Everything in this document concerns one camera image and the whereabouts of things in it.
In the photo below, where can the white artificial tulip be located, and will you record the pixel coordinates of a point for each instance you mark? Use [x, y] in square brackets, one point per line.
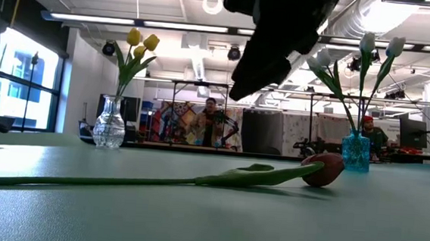
[396, 46]
[314, 63]
[367, 42]

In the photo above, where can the black curtain panel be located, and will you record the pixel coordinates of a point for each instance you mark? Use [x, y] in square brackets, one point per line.
[261, 131]

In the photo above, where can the black ceiling spotlight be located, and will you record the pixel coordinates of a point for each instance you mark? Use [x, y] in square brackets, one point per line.
[108, 48]
[234, 53]

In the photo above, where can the green table mat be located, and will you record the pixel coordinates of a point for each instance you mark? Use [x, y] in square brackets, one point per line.
[208, 219]

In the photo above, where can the black computer monitor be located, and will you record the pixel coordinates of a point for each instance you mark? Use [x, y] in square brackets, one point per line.
[413, 133]

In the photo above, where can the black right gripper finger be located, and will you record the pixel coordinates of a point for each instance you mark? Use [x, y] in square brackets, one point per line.
[259, 78]

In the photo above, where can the yellow artificial tulip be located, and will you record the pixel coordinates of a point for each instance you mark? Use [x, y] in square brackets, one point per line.
[139, 51]
[151, 42]
[133, 37]

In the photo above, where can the red artificial tulip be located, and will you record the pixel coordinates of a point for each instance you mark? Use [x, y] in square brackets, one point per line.
[256, 178]

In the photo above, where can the black background robot arm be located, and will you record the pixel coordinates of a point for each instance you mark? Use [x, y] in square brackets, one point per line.
[230, 127]

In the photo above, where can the colourful patterned quilt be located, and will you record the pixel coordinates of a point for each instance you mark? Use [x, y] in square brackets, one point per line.
[177, 121]

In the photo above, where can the long ceiling light strip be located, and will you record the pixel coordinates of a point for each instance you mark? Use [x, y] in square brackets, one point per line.
[185, 26]
[93, 19]

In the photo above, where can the large window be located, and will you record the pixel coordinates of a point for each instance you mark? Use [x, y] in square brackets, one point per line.
[24, 80]

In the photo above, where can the tall clear glass vase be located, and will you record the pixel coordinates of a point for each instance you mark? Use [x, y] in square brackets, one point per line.
[109, 124]

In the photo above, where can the black metal rack frame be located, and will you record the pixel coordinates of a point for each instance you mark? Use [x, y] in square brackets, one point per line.
[200, 83]

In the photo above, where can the black light stand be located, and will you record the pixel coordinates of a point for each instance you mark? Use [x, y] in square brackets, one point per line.
[31, 85]

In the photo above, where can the blue glass vase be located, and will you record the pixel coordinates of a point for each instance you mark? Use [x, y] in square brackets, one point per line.
[356, 151]

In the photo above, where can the person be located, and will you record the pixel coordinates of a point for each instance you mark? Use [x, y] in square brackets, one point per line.
[374, 135]
[209, 124]

